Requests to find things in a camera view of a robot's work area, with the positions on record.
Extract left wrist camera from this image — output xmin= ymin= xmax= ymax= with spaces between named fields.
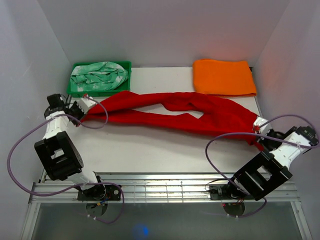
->
xmin=77 ymin=94 xmax=97 ymax=114

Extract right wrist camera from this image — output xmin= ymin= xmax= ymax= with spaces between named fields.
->
xmin=252 ymin=116 xmax=272 ymax=136

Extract green white patterned trousers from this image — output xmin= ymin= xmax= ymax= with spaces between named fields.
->
xmin=70 ymin=61 xmax=129 ymax=92

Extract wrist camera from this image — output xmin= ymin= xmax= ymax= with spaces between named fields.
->
xmin=77 ymin=94 xmax=97 ymax=114
xmin=252 ymin=116 xmax=272 ymax=136

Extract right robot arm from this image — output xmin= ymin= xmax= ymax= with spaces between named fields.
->
xmin=223 ymin=125 xmax=319 ymax=201

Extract aluminium frame rail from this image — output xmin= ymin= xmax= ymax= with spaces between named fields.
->
xmin=20 ymin=173 xmax=313 ymax=240

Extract green plastic bin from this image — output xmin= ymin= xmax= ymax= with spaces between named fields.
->
xmin=67 ymin=61 xmax=132 ymax=98

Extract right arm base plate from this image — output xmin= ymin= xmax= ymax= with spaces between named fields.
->
xmin=207 ymin=183 xmax=254 ymax=201

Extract red trousers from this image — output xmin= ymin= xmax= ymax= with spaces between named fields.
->
xmin=83 ymin=91 xmax=263 ymax=150

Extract folded orange trousers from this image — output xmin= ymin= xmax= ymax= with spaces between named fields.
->
xmin=192 ymin=58 xmax=257 ymax=97

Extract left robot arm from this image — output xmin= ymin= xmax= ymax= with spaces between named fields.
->
xmin=34 ymin=94 xmax=106 ymax=200

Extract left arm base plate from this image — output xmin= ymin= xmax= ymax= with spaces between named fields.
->
xmin=76 ymin=184 xmax=121 ymax=201

